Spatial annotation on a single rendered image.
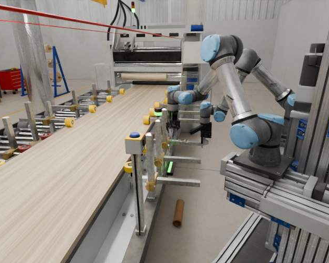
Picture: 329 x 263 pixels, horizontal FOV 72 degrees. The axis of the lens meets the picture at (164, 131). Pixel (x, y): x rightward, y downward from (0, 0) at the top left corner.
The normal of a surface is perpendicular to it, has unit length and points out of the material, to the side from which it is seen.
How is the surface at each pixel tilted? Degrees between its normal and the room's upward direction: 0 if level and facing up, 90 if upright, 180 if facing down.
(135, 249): 0
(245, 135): 96
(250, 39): 90
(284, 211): 90
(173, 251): 0
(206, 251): 0
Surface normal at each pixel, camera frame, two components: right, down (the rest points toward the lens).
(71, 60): -0.21, 0.36
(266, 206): -0.66, 0.28
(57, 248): -0.01, -0.93
